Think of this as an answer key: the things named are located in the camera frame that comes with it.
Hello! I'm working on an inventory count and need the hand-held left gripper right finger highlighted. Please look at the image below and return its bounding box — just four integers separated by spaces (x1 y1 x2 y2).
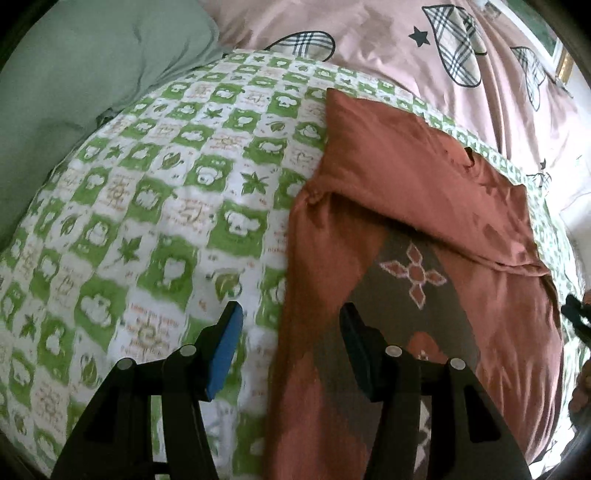
339 303 534 480

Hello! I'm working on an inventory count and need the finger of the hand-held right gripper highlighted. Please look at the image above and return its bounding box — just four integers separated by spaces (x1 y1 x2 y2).
561 294 591 344

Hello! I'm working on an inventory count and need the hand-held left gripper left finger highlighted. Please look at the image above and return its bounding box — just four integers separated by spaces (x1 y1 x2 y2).
51 301 245 480

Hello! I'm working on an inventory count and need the rust red patterned garment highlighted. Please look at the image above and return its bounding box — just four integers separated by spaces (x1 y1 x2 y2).
264 88 565 480

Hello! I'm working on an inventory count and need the person's right hand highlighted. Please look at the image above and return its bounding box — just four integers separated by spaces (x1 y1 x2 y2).
568 288 591 416

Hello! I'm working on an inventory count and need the green white checkered blanket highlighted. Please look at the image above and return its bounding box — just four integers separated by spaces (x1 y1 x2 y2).
0 48 580 479

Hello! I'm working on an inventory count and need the sage green pillow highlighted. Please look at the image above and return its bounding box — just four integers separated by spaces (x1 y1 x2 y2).
0 0 225 252

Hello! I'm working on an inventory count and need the pink plaid-print duvet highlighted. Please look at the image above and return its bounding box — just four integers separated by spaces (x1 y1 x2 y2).
196 0 583 217

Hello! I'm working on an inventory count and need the gold picture frame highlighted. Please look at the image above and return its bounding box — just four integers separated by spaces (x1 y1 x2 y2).
485 0 575 86

